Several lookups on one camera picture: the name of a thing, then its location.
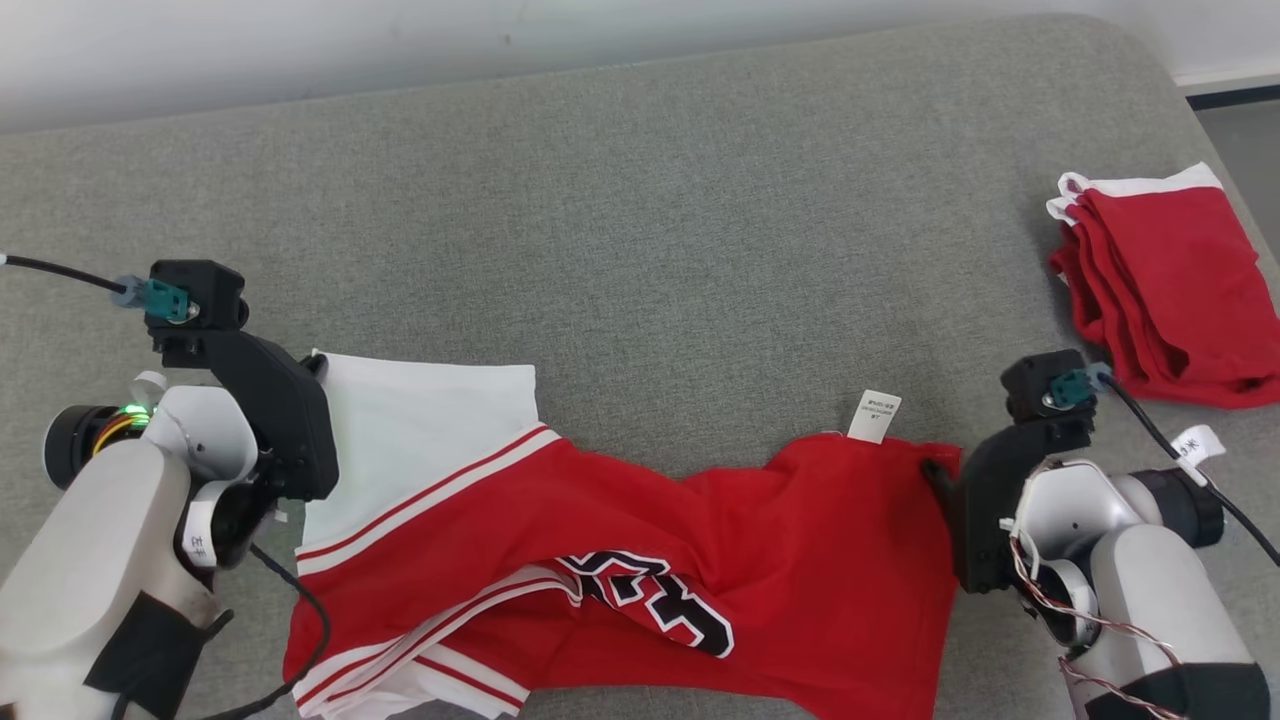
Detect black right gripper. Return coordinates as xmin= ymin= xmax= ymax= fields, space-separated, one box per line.
xmin=920 ymin=419 xmax=1092 ymax=594

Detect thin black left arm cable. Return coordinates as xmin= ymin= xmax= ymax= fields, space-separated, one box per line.
xmin=195 ymin=543 xmax=334 ymax=720

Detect black right cable teal plug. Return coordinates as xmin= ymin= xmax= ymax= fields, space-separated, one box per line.
xmin=1050 ymin=363 xmax=1280 ymax=568

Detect white right cable tag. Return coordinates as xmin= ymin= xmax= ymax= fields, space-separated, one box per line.
xmin=1171 ymin=424 xmax=1228 ymax=472

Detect black left cable teal plug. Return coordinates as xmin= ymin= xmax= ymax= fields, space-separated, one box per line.
xmin=0 ymin=252 xmax=193 ymax=324

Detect white cable tag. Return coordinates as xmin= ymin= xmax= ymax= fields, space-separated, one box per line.
xmin=1171 ymin=424 xmax=1228 ymax=472
xmin=182 ymin=497 xmax=220 ymax=570

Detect red shorts with white trim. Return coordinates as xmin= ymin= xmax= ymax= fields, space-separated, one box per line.
xmin=1046 ymin=162 xmax=1280 ymax=410

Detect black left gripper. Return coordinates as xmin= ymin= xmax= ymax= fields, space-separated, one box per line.
xmin=207 ymin=333 xmax=340 ymax=502

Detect black cable teal plug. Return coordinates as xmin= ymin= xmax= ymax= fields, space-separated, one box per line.
xmin=0 ymin=252 xmax=193 ymax=324
xmin=1050 ymin=363 xmax=1280 ymax=568

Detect red white thin wire bundle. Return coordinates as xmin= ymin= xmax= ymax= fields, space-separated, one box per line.
xmin=999 ymin=518 xmax=1188 ymax=720

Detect red white jersey number 23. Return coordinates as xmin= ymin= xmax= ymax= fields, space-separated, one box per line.
xmin=283 ymin=350 xmax=964 ymax=720

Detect black floor edge strip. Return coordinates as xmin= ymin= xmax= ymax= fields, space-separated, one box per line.
xmin=1184 ymin=84 xmax=1280 ymax=112

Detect white left cable tag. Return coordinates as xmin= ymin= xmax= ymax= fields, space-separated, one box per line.
xmin=182 ymin=497 xmax=220 ymax=570

